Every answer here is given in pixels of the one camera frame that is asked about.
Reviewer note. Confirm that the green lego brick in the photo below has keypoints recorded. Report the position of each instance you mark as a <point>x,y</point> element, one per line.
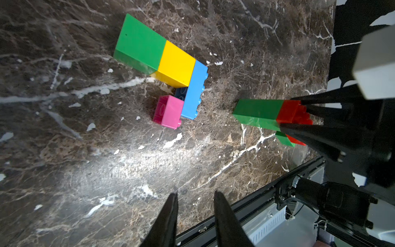
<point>138,46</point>
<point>283,139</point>
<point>260,113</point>

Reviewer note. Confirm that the red lego brick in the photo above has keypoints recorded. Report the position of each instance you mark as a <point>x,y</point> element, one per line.
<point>293,112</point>

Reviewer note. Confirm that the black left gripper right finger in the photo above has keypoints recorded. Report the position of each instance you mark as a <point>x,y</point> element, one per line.
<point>228,228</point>

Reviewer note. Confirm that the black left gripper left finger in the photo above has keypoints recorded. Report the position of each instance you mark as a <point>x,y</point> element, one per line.
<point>163,231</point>

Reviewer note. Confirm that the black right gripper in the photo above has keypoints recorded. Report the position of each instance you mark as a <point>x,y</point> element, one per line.
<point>368,147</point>

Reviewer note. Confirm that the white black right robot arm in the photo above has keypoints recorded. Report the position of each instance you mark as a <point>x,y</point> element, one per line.
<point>353,214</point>

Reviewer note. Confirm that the white slotted cable duct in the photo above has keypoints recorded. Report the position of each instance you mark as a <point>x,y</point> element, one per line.
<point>264,223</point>

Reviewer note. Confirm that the blue lego brick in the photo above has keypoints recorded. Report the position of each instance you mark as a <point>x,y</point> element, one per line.
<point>192,95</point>

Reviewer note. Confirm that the pink lego brick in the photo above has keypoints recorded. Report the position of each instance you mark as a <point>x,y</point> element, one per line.
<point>168,112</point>

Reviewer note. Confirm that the black front frame rail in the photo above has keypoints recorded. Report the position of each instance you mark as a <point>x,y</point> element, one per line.
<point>203,234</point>

